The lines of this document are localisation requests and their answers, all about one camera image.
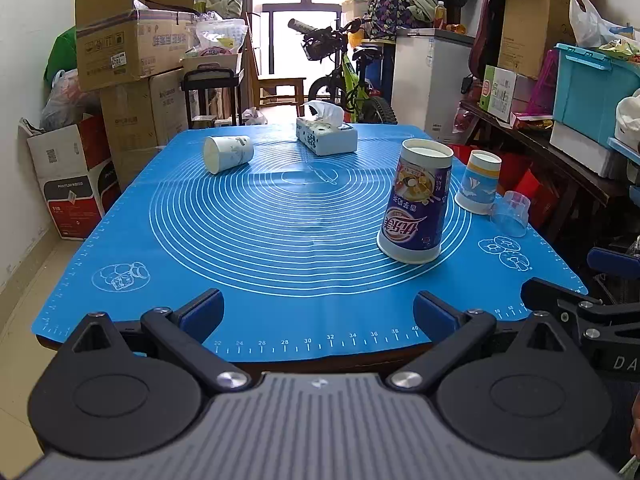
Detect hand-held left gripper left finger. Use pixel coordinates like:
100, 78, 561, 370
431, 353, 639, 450
57, 288, 252, 395

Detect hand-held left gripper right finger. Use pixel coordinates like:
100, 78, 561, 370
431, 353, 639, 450
385, 290, 584, 392

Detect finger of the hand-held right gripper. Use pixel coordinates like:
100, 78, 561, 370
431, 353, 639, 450
520, 277, 603, 322
586, 247, 640, 275

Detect clear plastic cup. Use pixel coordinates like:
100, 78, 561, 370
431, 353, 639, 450
489, 190, 531, 238

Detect tall purple printed cup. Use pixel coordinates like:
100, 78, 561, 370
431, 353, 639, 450
376, 138, 454, 265

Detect blue white paper cup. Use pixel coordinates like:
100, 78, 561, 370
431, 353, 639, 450
454, 149, 503, 216

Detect dark wooden side table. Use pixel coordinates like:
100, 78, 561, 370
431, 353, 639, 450
457, 99, 640, 263

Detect blue silicone baking mat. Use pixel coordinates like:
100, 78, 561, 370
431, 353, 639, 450
35, 122, 589, 363

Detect white foam box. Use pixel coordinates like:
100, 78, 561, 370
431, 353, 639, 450
549, 120, 627, 178

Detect red bags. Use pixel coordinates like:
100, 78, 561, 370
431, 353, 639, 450
446, 144, 557, 228

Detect light blue storage bin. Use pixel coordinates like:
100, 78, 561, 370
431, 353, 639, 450
552, 43, 640, 144

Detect white red black carton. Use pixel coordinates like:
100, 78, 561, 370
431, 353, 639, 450
19, 114, 122, 242

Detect white green printed box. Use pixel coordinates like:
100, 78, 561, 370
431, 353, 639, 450
478, 64, 537, 124

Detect blue white tissue box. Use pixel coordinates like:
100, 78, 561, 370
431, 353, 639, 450
295, 100, 359, 156

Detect tall brown cardboard box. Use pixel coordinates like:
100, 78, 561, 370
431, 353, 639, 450
99, 67, 190, 157

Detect black utility cart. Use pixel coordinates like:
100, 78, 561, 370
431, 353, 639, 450
180, 66, 245, 132

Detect white chest freezer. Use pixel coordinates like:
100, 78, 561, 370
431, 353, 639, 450
390, 28, 476, 144

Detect white plastic bag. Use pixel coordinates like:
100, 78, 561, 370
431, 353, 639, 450
569, 0, 640, 50

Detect wooden chair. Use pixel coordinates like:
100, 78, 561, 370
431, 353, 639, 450
246, 11, 307, 109

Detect upright brown cardboard box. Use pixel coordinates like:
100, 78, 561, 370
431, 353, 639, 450
497, 0, 582, 79

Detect green black bicycle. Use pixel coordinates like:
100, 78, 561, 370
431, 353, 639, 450
287, 17, 399, 126

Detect translucent plastic bag with clothes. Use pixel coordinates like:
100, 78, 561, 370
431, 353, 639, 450
39, 69, 102, 134

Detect dark red jacket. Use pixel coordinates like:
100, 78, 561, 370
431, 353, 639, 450
471, 0, 512, 82

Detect open brown cardboard box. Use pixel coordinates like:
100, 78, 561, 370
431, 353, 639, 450
74, 0, 199, 93

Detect clear plastic bags pile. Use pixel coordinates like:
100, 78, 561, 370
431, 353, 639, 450
186, 16, 249, 59

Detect green bag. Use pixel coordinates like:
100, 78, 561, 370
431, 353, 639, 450
43, 27, 79, 89

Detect purple patterned bag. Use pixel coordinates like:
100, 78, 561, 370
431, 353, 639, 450
368, 0, 427, 41

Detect pink wire rack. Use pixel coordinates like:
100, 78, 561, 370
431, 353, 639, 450
526, 49, 562, 117

